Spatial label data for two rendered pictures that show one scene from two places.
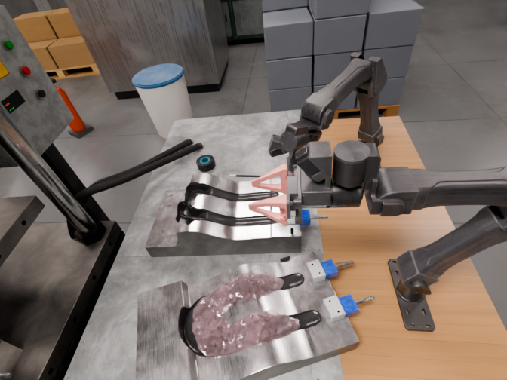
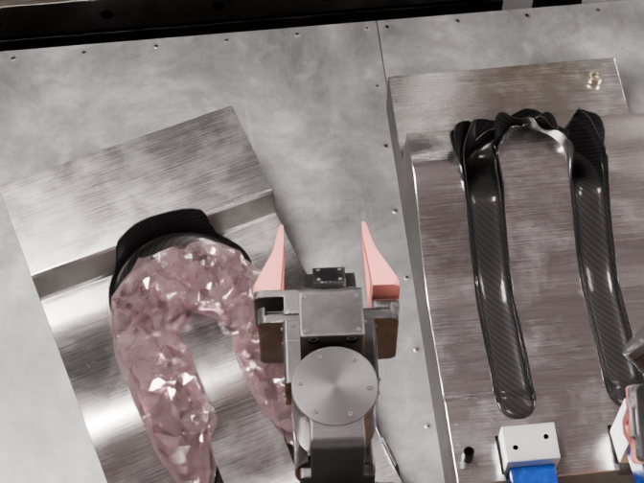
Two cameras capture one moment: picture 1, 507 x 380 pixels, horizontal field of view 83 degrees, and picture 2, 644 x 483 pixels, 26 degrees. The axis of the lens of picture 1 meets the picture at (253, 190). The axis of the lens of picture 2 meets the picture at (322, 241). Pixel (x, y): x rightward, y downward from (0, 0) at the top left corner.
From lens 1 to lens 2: 79 cm
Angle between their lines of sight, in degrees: 46
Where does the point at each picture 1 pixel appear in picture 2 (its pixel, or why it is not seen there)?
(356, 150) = (333, 395)
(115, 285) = (294, 54)
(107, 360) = (119, 110)
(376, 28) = not seen: outside the picture
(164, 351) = (103, 204)
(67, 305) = not seen: outside the picture
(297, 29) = not seen: outside the picture
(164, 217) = (499, 90)
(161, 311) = (192, 170)
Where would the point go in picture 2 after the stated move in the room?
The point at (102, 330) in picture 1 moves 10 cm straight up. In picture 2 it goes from (181, 72) to (173, 18)
